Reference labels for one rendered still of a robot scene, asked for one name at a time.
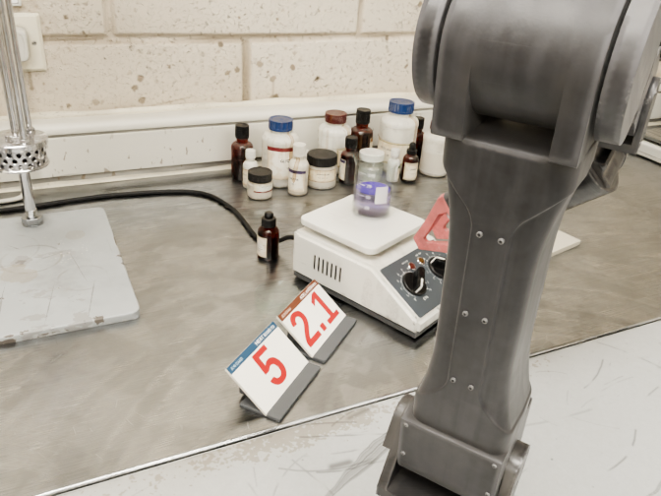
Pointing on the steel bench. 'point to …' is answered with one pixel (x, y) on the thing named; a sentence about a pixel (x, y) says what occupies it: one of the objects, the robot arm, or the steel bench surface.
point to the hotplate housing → (358, 278)
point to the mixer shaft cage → (14, 147)
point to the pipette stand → (564, 243)
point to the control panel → (421, 305)
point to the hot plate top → (337, 215)
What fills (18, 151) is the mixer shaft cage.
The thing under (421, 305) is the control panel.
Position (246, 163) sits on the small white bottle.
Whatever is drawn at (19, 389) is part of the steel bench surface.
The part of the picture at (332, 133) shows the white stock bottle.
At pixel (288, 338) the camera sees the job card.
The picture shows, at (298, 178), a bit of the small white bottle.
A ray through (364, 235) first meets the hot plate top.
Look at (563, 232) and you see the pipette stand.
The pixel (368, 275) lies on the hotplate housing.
